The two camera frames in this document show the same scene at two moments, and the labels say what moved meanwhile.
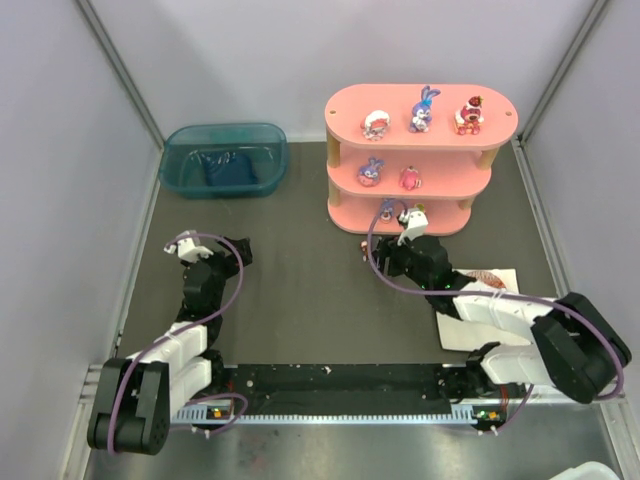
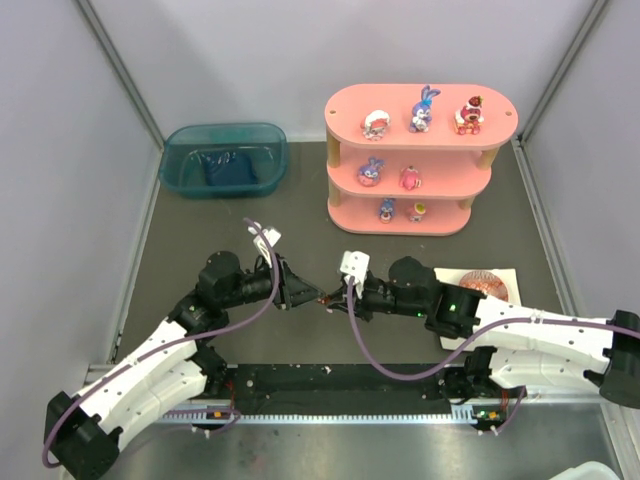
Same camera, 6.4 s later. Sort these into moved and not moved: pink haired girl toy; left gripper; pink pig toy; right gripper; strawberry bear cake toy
Moved: left gripper; right gripper
Not moved: pink haired girl toy; strawberry bear cake toy; pink pig toy
